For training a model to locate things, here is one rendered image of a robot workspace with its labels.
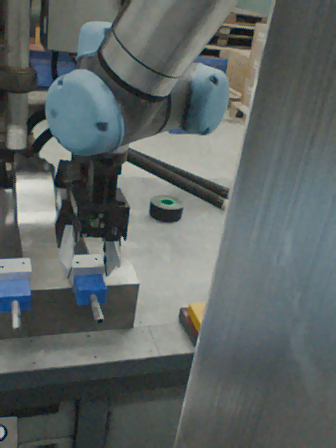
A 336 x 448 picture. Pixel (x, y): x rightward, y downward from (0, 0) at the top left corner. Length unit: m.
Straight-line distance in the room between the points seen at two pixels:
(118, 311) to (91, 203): 0.24
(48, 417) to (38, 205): 0.38
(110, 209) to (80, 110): 0.24
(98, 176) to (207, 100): 0.19
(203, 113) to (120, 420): 0.63
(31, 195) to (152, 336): 0.36
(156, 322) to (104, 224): 0.25
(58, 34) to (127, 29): 1.10
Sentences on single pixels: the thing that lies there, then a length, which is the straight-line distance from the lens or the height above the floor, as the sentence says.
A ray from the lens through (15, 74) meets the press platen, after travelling 1.39.
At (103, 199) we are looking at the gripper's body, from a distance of 0.67.
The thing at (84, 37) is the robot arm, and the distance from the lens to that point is 0.64.
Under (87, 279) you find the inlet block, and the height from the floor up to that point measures 0.91.
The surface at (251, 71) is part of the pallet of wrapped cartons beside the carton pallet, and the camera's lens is 5.37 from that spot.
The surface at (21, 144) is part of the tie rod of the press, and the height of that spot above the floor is 0.84.
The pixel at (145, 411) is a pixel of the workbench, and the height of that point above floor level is 0.61.
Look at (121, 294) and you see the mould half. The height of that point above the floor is 0.87.
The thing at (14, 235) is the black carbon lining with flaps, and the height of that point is 0.88.
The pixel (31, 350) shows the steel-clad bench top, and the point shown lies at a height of 0.80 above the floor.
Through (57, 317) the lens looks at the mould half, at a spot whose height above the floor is 0.83.
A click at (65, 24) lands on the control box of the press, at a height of 1.15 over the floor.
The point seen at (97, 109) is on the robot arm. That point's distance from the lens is 0.44.
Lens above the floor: 1.34
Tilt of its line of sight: 27 degrees down
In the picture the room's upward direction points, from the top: 9 degrees clockwise
